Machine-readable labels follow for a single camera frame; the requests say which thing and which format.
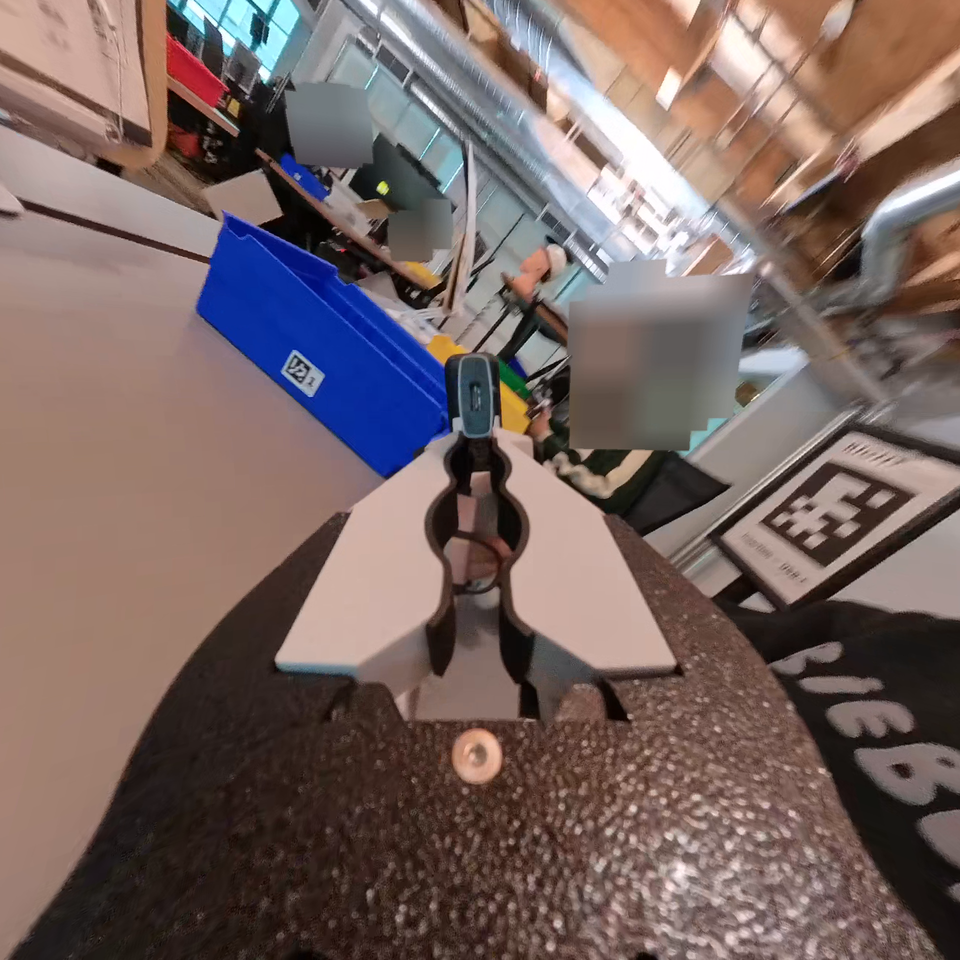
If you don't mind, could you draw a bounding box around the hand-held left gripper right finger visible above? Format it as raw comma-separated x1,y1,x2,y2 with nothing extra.
486,435,682,717

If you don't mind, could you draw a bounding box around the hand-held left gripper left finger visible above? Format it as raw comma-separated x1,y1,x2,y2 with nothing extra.
273,433,462,720

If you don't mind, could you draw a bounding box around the grey blue USB adapter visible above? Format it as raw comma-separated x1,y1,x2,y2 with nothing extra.
445,352,501,441

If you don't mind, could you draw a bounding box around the grey desk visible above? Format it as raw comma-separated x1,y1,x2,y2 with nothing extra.
0,123,466,960

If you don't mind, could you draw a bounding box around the yellow plastic bin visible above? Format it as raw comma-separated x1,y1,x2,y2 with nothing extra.
425,333,528,435

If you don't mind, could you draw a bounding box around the framed black white marker board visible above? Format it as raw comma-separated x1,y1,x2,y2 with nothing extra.
708,422,960,613

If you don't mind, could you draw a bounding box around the black printed sweatshirt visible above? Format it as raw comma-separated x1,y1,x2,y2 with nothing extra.
718,597,960,960

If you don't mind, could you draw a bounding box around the small blue plastic bin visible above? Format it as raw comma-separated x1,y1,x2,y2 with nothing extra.
279,153,332,201

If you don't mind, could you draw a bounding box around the red plastic bin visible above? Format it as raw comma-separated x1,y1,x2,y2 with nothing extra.
165,33,231,108

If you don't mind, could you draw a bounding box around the wooden document stand with papers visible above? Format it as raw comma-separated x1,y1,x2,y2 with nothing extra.
0,0,168,171

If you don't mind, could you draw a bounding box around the silver ventilation duct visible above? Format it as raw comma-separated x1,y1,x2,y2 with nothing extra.
861,159,960,303

